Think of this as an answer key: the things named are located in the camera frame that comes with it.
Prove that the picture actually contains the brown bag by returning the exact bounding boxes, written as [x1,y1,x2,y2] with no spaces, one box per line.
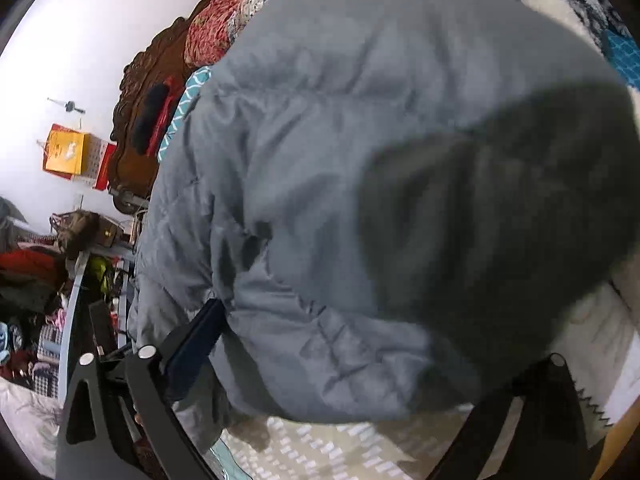
[50,210,101,256]

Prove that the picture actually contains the pile of clothes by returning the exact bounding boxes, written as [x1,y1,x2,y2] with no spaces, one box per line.
[0,247,71,386]

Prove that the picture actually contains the red yellow wall calendar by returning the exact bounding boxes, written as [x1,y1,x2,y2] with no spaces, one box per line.
[42,122,118,191]

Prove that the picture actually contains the beige zigzag bed sheet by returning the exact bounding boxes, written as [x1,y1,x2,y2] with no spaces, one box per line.
[200,380,613,480]

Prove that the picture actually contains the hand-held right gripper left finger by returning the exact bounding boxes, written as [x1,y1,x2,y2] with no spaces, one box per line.
[55,297,227,480]

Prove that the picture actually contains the hanging keys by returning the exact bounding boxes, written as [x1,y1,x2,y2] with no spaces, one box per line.
[47,97,86,115]

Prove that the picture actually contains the grey puffer jacket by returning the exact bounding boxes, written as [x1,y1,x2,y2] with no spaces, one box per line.
[127,0,640,453]

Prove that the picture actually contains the red floral pillow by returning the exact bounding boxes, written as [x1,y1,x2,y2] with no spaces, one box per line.
[184,0,331,68]

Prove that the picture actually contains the carved wooden headboard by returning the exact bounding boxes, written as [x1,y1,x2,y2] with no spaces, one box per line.
[107,0,228,216]

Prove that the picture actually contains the teal patterned pillow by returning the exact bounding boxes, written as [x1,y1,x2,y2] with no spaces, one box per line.
[157,66,213,163]

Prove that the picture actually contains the beige furniture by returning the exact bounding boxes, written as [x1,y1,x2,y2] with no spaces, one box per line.
[590,410,640,480]

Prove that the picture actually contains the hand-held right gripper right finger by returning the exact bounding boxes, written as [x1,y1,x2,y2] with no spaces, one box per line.
[430,352,591,480]

